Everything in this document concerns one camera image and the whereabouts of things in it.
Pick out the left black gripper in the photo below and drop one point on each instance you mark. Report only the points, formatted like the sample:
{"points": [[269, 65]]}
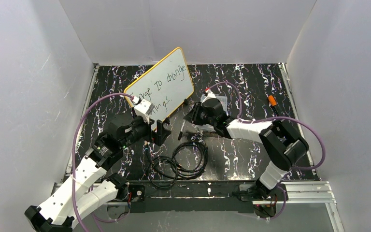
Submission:
{"points": [[155, 132]]}

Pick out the yellow framed whiteboard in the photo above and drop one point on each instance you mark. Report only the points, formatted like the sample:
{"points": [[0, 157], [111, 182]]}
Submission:
{"points": [[167, 84]]}

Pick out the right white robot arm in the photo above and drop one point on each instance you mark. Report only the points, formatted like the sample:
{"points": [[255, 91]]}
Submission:
{"points": [[283, 144]]}

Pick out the clear plastic screw box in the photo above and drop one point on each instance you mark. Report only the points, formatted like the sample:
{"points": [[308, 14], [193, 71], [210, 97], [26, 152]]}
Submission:
{"points": [[220, 114]]}

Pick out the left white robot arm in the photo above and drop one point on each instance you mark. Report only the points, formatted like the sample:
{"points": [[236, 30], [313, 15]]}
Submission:
{"points": [[74, 200]]}

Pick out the orange handled screwdriver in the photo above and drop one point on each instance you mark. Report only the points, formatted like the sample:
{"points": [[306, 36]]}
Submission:
{"points": [[274, 105]]}

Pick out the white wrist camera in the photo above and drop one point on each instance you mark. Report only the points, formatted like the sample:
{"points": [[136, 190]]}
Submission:
{"points": [[209, 94], [142, 108]]}

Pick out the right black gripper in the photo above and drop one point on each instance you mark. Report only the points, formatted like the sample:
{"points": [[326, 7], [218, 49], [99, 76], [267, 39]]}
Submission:
{"points": [[194, 114]]}

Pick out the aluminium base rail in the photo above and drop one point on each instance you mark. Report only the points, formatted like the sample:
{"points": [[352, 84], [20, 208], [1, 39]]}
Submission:
{"points": [[187, 196]]}

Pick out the white whiteboard marker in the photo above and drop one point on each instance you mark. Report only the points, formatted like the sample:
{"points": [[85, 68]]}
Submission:
{"points": [[181, 131]]}

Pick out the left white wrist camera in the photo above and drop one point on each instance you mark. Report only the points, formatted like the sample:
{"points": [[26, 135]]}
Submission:
{"points": [[142, 108]]}

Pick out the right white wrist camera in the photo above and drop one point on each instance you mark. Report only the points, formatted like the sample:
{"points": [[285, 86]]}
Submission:
{"points": [[209, 94]]}

